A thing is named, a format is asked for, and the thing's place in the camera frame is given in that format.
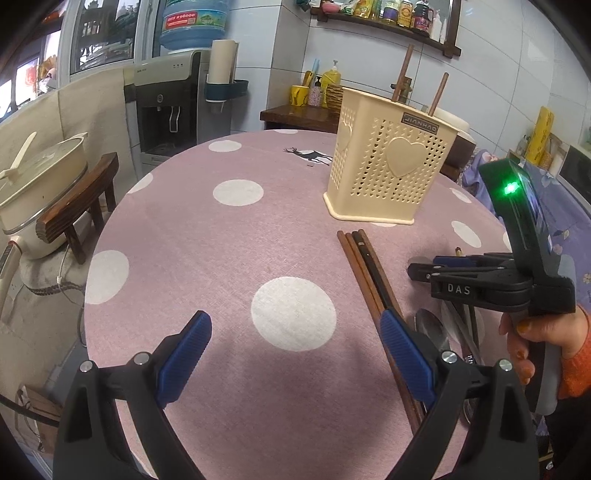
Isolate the pink polka dot tablecloth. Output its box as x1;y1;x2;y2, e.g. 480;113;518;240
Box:
83;128;518;480

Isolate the yellow mug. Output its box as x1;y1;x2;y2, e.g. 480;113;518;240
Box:
290;85;310;107

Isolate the white and brown rice cooker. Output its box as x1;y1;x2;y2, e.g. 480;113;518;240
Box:
434;107;470;133

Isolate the black chopstick gold band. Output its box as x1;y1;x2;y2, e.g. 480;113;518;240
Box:
353;230;398;314

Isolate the yellow soap bottle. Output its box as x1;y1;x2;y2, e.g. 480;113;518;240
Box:
321;60;342;108

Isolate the cream perforated utensil holder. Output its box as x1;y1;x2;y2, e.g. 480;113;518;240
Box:
324;88;458;225

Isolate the blue water bottle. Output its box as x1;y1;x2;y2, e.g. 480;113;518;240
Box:
159;0;229;51

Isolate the wooden wall shelf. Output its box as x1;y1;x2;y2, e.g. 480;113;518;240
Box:
310;0;462;59

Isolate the right hand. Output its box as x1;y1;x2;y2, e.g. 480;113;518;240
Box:
499;306;590;399

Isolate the water dispenser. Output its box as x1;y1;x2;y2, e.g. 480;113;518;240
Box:
124;49;231;176

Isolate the large steel spoon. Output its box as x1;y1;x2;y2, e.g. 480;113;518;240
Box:
415;308;474;425

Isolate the brown wooden chopstick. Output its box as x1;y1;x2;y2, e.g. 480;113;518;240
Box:
428;72;449;116
392;44;414;102
359;229;404;318
346;233;385;318
337;230;423;434

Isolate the paper towel roll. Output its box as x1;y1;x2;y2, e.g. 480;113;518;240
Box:
207;39;238;85

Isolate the window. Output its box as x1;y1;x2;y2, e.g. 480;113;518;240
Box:
1;0;159;119

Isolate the cream electric cooking pot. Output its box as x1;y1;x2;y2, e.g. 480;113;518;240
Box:
1;132;88;259

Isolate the yellow bag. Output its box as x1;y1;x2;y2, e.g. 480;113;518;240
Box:
525;106;554;165

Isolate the wooden chair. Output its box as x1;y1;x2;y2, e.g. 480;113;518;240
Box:
35;152;119;264

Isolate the small steel spoon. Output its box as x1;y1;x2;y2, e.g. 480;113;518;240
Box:
442;301;485;365

